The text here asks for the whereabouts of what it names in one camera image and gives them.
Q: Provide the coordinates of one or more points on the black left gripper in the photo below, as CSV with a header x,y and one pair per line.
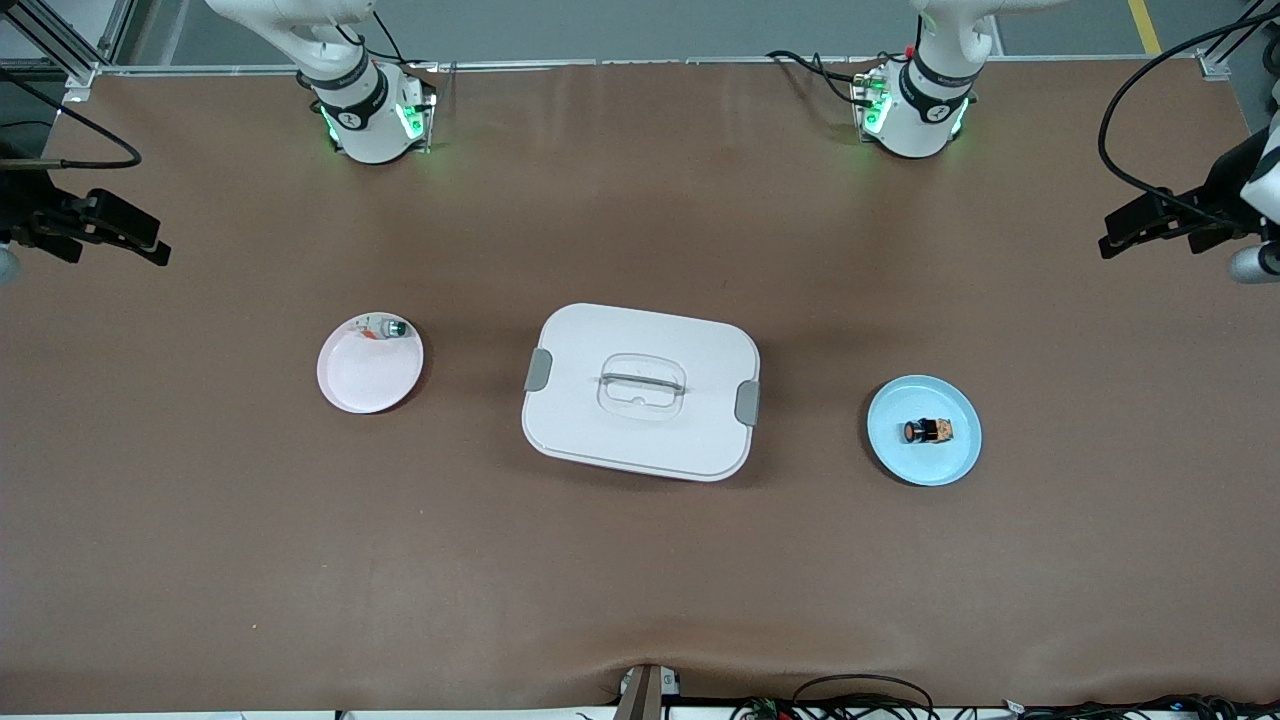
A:
x,y
1222,188

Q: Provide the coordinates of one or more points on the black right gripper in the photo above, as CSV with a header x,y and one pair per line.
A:
x,y
22,212

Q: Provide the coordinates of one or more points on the orange push-button switch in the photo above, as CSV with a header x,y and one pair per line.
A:
x,y
928,432

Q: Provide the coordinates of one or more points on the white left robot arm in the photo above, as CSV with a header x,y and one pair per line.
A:
x,y
920,125

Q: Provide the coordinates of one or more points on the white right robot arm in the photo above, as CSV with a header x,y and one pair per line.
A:
x,y
370,130

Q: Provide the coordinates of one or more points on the pink round plate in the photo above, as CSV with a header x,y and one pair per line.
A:
x,y
365,375

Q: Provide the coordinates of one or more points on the light blue round plate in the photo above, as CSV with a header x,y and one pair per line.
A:
x,y
920,465

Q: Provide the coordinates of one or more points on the grey box latch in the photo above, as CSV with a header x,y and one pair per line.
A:
x,y
747,403
538,370

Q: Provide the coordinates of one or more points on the white lidded plastic container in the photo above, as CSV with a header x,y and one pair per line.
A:
x,y
600,440

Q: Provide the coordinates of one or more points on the aluminium frame post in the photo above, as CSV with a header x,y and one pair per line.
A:
x,y
1235,45
60,45

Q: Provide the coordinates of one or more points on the metal table edge rail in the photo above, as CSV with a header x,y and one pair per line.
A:
x,y
650,62

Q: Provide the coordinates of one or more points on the metal table edge bracket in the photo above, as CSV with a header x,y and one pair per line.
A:
x,y
645,695

